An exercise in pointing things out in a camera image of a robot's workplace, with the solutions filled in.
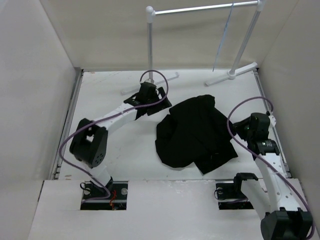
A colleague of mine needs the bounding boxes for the black trousers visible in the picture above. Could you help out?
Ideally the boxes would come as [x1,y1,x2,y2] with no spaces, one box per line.
[155,94,238,175]

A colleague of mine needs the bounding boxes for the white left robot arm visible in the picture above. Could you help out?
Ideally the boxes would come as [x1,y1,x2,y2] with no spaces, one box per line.
[69,82,172,200]

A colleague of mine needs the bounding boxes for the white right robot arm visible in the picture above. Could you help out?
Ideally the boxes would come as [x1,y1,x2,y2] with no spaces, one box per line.
[231,113,313,240]

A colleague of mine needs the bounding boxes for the translucent blue clothes hanger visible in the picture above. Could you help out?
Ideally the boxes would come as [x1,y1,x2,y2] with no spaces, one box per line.
[212,1,235,72]

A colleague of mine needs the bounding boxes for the white clothes rack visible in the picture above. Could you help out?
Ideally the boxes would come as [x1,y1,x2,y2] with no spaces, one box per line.
[120,0,267,95]

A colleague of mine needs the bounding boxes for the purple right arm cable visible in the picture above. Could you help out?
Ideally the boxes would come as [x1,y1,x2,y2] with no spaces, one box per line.
[226,96,316,238]

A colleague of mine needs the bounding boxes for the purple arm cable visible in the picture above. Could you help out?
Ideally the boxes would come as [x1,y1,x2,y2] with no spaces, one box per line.
[226,96,316,238]
[57,70,170,201]

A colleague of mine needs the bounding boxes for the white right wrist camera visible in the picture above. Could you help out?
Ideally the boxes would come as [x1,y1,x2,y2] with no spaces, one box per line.
[266,111,277,128]

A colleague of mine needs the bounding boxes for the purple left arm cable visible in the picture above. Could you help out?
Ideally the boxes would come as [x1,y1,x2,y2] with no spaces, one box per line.
[57,70,170,201]

